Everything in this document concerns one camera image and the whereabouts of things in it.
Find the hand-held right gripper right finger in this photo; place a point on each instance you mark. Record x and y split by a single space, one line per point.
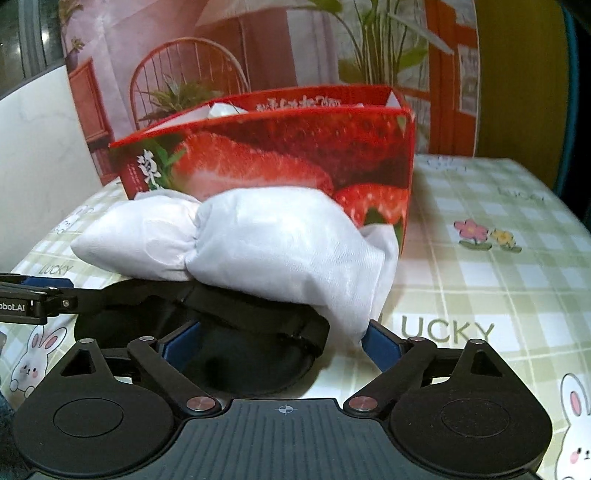
383 346

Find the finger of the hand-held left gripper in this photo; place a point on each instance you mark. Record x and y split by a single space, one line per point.
46 280
76 300

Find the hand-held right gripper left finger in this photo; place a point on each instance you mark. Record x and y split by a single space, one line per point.
178 346

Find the black sleep eye mask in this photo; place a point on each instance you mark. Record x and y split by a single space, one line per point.
240 364

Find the white soft cloth bundle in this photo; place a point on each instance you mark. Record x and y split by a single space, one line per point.
277 240

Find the red strawberry print cardboard box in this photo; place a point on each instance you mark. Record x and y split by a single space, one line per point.
277 152

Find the green checked printed tablecloth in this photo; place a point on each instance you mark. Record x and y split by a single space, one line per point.
485 277

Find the teal curtain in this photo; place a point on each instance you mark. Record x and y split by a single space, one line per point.
572 92

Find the window with grey frame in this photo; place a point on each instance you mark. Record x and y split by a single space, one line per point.
23 41

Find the printed room scene wall poster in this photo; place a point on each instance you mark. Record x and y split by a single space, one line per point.
286 46

